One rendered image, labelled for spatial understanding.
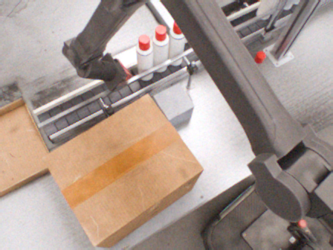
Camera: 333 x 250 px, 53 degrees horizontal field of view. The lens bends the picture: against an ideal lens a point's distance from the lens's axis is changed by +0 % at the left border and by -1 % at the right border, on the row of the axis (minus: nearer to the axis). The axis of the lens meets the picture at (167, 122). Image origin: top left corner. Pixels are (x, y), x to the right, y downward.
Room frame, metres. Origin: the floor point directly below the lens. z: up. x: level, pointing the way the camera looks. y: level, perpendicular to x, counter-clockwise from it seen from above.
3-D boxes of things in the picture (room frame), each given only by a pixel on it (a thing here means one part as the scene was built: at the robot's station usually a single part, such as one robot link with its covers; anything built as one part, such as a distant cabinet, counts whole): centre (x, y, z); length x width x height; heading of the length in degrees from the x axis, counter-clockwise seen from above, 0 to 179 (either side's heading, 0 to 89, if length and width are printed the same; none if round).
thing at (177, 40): (0.63, 0.00, 0.98); 0.05 x 0.05 x 0.20
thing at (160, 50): (0.60, 0.05, 0.98); 0.05 x 0.05 x 0.20
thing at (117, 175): (0.19, 0.09, 0.99); 0.30 x 0.24 x 0.27; 131
